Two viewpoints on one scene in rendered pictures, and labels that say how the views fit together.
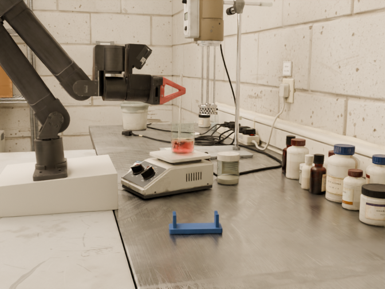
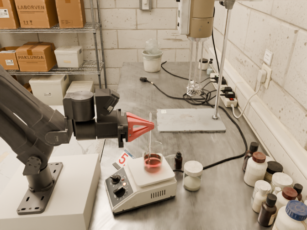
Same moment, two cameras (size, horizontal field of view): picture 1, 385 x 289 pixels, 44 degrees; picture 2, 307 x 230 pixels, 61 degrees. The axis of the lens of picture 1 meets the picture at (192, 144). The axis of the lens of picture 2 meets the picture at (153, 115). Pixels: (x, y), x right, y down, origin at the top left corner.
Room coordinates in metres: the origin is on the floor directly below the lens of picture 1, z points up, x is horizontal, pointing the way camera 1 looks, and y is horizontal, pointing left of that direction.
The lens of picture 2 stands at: (0.58, -0.12, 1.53)
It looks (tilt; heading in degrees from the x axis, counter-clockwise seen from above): 30 degrees down; 13
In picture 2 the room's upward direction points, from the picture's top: straight up
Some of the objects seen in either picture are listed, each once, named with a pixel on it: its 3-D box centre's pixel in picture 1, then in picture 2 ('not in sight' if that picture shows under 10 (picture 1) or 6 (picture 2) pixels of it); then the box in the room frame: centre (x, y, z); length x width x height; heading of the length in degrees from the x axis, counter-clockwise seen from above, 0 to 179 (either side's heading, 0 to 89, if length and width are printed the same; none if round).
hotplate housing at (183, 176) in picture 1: (171, 172); (142, 181); (1.17, 0.05, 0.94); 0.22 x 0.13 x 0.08; 123
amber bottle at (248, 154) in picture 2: (290, 154); (251, 156); (1.35, -0.29, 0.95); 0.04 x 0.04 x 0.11
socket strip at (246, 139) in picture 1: (236, 133); (222, 87); (2.01, -0.19, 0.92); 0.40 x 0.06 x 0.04; 14
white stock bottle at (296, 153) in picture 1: (297, 158); (256, 168); (1.29, -0.29, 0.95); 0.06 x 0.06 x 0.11
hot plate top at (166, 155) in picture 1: (179, 155); (150, 169); (1.18, 0.03, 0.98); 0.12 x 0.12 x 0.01; 33
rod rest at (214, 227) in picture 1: (195, 221); not in sight; (0.85, -0.01, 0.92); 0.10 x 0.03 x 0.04; 95
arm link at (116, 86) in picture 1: (113, 86); (86, 127); (1.11, 0.18, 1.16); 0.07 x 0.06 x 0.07; 112
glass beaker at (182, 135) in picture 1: (183, 138); (153, 158); (1.18, 0.02, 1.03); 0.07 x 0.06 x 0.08; 112
